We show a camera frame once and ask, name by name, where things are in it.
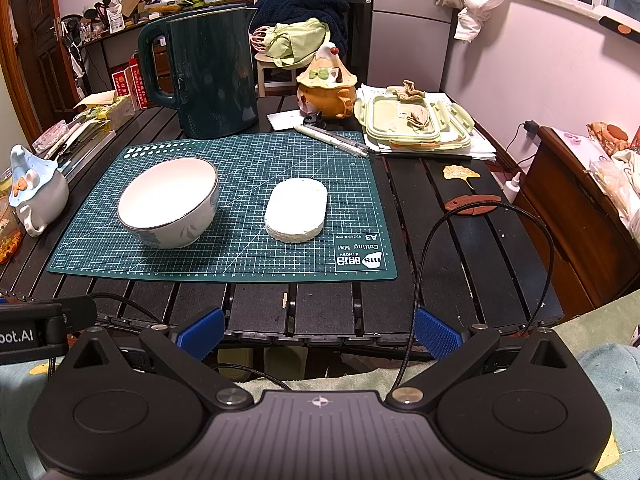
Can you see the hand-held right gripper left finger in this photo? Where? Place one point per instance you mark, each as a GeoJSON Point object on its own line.
{"type": "Point", "coordinates": [202, 332]}

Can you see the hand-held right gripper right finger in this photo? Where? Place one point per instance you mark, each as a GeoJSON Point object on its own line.
{"type": "Point", "coordinates": [437, 332]}

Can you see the white bowl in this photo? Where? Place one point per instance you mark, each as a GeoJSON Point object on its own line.
{"type": "Point", "coordinates": [165, 195]}

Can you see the white sponge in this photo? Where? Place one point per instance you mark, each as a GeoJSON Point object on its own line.
{"type": "Point", "coordinates": [296, 210]}

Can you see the glass jar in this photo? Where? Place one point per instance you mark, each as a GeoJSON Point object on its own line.
{"type": "Point", "coordinates": [9, 230]}

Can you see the brown leather tag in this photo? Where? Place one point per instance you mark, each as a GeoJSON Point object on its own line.
{"type": "Point", "coordinates": [472, 206]}

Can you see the white glue bottle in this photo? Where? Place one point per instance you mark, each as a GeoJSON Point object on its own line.
{"type": "Point", "coordinates": [511, 190]}

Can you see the yellow ginkgo leaf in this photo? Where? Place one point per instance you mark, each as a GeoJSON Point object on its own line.
{"type": "Point", "coordinates": [460, 172]}

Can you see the wooden cabinet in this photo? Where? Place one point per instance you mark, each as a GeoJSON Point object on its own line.
{"type": "Point", "coordinates": [565, 220]}

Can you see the green cutting mat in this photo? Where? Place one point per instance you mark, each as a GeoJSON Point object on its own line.
{"type": "Point", "coordinates": [240, 165]}

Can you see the pale green towel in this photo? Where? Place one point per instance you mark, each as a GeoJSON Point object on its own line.
{"type": "Point", "coordinates": [615, 375]}

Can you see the pink clear pen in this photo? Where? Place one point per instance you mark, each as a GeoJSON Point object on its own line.
{"type": "Point", "coordinates": [350, 142]}

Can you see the pile of papers and books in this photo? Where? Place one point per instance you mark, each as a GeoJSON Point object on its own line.
{"type": "Point", "coordinates": [85, 125]}

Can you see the light green container lids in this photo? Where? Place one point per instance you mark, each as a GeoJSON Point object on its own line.
{"type": "Point", "coordinates": [390, 125]}

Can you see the white pen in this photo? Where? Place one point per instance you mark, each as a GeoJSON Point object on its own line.
{"type": "Point", "coordinates": [320, 137]}

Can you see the white note paper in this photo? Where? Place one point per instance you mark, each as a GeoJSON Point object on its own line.
{"type": "Point", "coordinates": [287, 120]}

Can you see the black binder clip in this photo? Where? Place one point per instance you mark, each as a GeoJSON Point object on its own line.
{"type": "Point", "coordinates": [313, 118]}

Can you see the dark green kettle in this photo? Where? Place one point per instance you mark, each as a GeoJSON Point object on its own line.
{"type": "Point", "coordinates": [210, 75]}

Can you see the red boxes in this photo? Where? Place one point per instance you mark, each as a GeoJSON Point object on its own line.
{"type": "Point", "coordinates": [127, 82]}

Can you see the orange clown ceramic pot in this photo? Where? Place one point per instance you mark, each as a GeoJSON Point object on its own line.
{"type": "Point", "coordinates": [325, 90]}

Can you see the white stool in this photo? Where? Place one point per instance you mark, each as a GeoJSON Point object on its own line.
{"type": "Point", "coordinates": [272, 72]}

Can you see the grey refrigerator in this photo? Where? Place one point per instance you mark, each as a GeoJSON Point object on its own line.
{"type": "Point", "coordinates": [410, 45]}

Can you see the pink mini fan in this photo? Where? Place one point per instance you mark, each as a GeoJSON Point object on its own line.
{"type": "Point", "coordinates": [260, 40]}

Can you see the light green cloth bag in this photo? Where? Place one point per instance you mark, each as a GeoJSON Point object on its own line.
{"type": "Point", "coordinates": [295, 40]}

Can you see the dark blue blanket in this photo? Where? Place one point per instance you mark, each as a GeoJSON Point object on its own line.
{"type": "Point", "coordinates": [300, 2]}

